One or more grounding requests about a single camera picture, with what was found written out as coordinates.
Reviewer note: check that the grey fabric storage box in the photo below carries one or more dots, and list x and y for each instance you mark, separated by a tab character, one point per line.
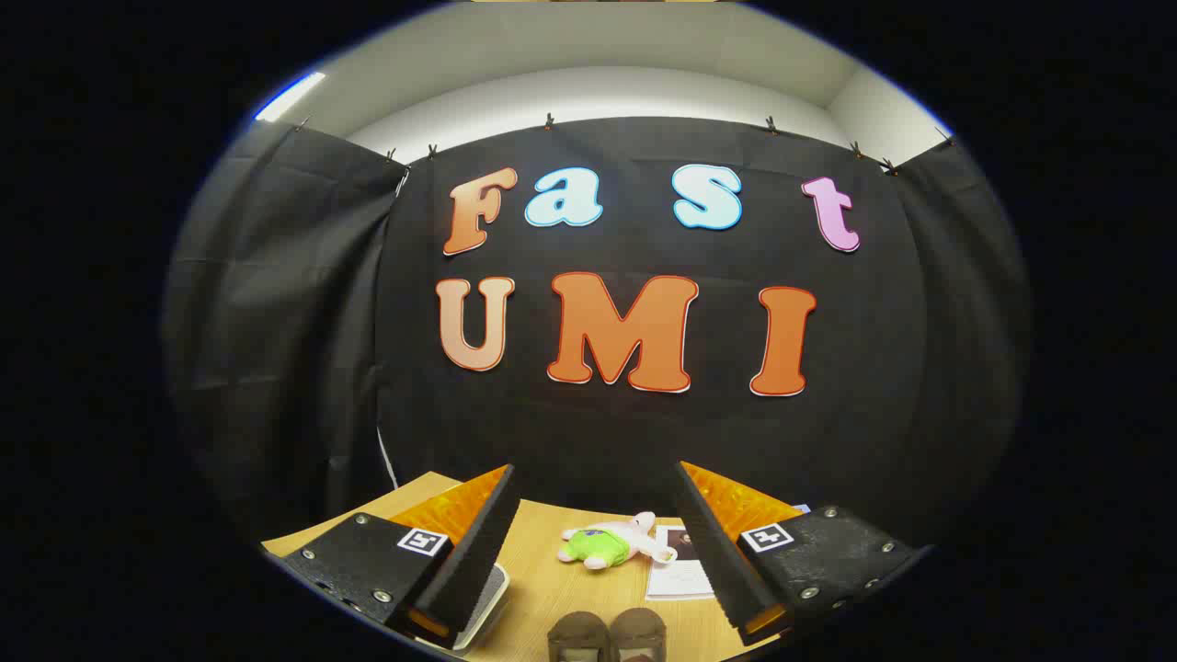
487	602

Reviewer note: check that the white book with portrait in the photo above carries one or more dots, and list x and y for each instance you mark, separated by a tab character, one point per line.
676	575

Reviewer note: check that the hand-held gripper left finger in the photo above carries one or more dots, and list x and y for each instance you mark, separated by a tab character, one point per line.
478	552

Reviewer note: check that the brown fleece shoe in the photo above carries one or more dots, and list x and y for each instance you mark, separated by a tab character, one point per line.
579	634
639	630

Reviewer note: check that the pink plush toy green clothes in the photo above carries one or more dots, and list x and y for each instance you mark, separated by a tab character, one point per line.
598	547

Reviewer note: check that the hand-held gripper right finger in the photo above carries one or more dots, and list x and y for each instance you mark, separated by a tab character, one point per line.
713	552

